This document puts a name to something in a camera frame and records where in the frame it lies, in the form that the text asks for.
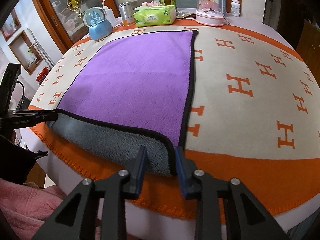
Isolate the purple and grey towel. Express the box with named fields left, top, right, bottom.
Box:
left=47, top=30, right=198, bottom=176

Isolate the pink fleece clothing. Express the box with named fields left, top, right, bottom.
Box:
left=1, top=179, right=66, bottom=239

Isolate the red lidded jar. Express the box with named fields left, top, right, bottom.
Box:
left=36, top=67, right=49, bottom=86

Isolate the blue castle snow globe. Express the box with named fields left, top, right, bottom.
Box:
left=83, top=7, right=113, bottom=41

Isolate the white gooseneck lamp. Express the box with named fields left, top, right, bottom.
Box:
left=102, top=0, right=117, bottom=27

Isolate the silver orange drink can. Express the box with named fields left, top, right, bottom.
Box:
left=119, top=2, right=135, bottom=25

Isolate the green tissue pack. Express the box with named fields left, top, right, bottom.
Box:
left=133, top=5, right=176, bottom=27

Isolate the pink flower ornament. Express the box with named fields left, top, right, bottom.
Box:
left=142, top=1, right=159, bottom=7

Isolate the pink glass dome music box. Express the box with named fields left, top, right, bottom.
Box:
left=195, top=0, right=226, bottom=27

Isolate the white pill bottle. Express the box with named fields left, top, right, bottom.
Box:
left=231, top=0, right=241, bottom=17

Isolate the pill blister pack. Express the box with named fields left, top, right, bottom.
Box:
left=176, top=11, right=193, bottom=19

